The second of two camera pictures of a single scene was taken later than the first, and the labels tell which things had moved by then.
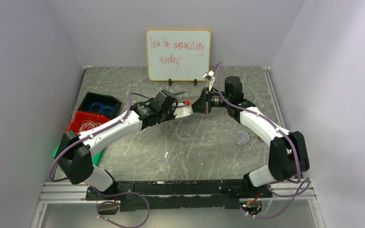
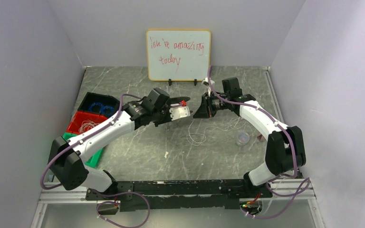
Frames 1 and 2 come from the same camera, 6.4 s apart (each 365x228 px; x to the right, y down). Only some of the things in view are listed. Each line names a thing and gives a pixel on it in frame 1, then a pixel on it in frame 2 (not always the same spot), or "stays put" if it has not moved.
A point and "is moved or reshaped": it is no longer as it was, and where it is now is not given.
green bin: x=95 y=158 stays put
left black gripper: x=171 y=111 stays put
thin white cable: x=206 y=130 -> x=231 y=123
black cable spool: x=180 y=92 is moved or reshaped
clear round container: x=243 y=138 stays put
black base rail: x=180 y=195 stays put
